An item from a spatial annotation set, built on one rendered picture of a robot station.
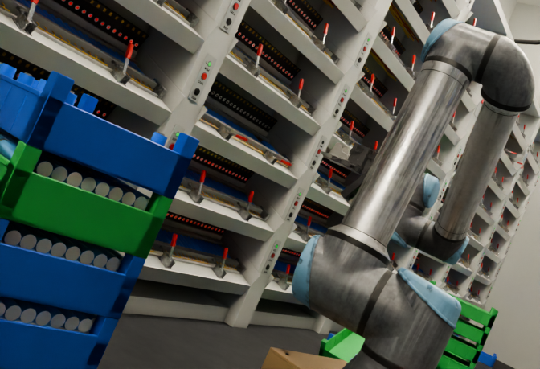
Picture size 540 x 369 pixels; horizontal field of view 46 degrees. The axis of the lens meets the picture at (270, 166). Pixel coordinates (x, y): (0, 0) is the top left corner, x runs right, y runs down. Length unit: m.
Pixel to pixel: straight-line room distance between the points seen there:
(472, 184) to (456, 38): 0.38
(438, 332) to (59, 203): 0.84
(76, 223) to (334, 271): 0.72
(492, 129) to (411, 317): 0.52
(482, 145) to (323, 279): 0.54
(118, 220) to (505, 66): 1.00
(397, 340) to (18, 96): 0.87
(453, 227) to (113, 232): 1.18
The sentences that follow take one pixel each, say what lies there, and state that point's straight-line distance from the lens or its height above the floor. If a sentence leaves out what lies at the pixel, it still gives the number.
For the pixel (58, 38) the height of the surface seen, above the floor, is 0.57.
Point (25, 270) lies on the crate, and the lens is 0.75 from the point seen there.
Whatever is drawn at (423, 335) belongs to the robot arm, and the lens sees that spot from 1.33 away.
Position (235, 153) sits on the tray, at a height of 0.52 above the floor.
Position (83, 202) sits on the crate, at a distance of 0.74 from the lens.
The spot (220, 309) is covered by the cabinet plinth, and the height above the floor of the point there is 0.04.
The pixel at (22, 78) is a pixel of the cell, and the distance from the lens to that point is 0.84.
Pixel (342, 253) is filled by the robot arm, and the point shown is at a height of 0.40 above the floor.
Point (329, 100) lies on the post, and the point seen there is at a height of 0.83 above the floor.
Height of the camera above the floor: 0.45
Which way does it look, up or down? 2 degrees up
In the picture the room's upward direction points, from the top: 24 degrees clockwise
